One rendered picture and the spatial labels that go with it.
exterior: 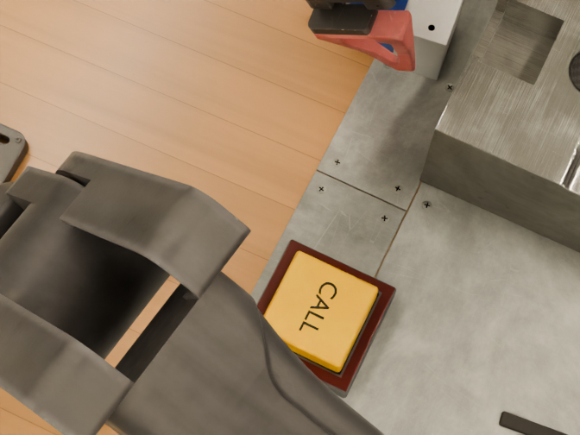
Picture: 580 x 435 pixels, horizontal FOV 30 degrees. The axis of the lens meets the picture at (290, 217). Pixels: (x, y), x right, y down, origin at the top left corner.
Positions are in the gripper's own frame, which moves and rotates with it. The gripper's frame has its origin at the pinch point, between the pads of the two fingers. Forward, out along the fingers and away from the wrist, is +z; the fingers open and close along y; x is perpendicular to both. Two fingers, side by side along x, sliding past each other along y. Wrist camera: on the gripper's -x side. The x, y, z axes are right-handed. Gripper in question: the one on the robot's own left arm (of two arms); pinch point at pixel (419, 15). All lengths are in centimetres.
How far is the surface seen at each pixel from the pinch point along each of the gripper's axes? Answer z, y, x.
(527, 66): 2.5, -2.2, -8.1
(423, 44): 0.4, -2.1, -0.9
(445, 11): 0.1, 0.5, -1.9
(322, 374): 3.1, -26.0, -0.6
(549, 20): 0.8, 0.4, -9.3
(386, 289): 4.2, -19.1, -2.4
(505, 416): 10.5, -24.2, -10.4
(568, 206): 4.9, -11.1, -12.7
